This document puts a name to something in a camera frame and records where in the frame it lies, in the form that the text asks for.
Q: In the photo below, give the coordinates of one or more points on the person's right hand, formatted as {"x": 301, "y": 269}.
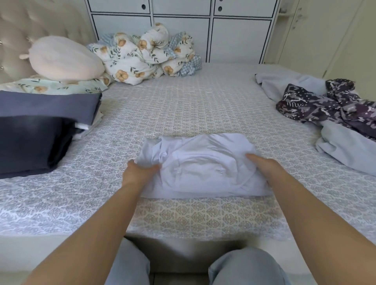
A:
{"x": 265, "y": 164}

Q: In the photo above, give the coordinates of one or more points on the person's left hand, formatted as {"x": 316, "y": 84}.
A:
{"x": 138, "y": 175}

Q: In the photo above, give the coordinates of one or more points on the light lavender sunscreen jacket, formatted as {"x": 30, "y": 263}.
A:
{"x": 205, "y": 167}

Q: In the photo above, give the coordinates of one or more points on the white printed t-shirt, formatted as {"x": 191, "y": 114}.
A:
{"x": 88, "y": 124}

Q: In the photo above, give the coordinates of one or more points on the bed with grey patterned sheet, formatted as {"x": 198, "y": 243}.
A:
{"x": 176, "y": 105}

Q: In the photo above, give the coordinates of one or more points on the dark purple patterned garment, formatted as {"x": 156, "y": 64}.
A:
{"x": 329, "y": 105}

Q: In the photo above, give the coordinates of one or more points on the grey printed t-shirt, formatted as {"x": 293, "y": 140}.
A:
{"x": 47, "y": 105}

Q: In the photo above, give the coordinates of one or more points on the person's right forearm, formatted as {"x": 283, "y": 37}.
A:
{"x": 329, "y": 229}

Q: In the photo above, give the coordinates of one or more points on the person's left forearm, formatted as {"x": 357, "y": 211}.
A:
{"x": 88, "y": 241}

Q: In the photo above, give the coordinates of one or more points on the floral pillow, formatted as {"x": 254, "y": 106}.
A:
{"x": 59, "y": 86}

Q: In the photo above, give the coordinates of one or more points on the floral bunched quilt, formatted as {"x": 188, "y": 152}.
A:
{"x": 189, "y": 61}

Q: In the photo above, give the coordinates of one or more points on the white wardrobe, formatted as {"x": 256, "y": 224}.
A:
{"x": 235, "y": 35}

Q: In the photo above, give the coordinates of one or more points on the pink plush pillow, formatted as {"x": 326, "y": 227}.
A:
{"x": 64, "y": 58}

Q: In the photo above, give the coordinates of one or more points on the white door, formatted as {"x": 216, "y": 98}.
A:
{"x": 329, "y": 35}

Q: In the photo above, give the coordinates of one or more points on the beige tufted headboard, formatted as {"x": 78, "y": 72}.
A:
{"x": 29, "y": 29}

